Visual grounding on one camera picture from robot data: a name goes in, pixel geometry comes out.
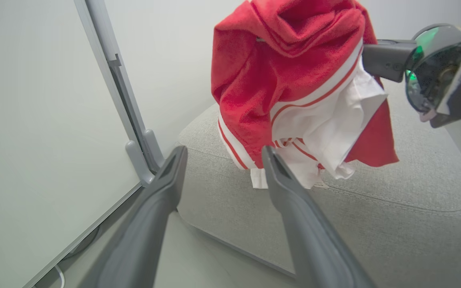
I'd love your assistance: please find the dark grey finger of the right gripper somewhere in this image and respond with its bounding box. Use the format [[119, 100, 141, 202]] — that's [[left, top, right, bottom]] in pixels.
[[362, 39, 417, 83]]

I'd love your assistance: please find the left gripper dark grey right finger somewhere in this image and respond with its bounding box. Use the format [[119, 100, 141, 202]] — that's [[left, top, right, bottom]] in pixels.
[[261, 145, 376, 288]]

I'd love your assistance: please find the right gripper body black blue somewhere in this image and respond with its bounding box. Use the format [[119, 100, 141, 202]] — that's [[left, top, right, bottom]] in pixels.
[[405, 3, 461, 129]]

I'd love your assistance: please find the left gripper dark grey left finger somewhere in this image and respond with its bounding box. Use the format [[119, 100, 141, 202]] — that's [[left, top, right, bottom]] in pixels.
[[78, 145, 188, 288]]

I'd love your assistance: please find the red garment with white stripes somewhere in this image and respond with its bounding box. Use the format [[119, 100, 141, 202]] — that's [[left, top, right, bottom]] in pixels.
[[210, 0, 400, 190]]

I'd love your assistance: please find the grey fabric sofa seat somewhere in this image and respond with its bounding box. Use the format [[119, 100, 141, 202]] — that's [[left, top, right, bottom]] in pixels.
[[174, 78, 461, 288]]

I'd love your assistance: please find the grey partition foot bracket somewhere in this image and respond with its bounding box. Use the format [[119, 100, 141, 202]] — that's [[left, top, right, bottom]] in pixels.
[[125, 129, 166, 187]]

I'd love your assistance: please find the thin white floor cable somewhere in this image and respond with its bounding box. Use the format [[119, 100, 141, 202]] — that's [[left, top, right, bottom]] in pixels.
[[52, 264, 66, 288]]

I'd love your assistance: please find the white partition panel grey frame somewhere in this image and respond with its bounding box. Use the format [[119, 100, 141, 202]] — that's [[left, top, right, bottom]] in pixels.
[[0, 0, 143, 288]]

